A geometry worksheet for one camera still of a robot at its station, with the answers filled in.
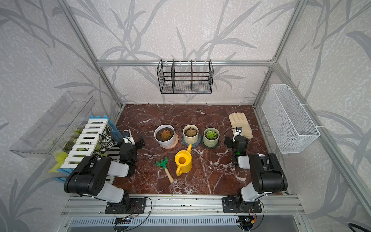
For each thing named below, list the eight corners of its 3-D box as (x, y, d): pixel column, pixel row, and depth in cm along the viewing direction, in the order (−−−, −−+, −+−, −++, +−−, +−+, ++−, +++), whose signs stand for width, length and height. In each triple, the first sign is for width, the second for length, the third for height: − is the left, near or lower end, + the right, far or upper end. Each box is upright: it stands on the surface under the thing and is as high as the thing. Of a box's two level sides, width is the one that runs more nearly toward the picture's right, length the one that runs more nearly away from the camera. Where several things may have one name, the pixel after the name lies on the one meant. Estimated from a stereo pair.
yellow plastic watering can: (176, 177, 84) (174, 170, 76) (178, 152, 95) (176, 144, 86) (192, 177, 84) (192, 170, 76) (192, 152, 95) (192, 144, 86)
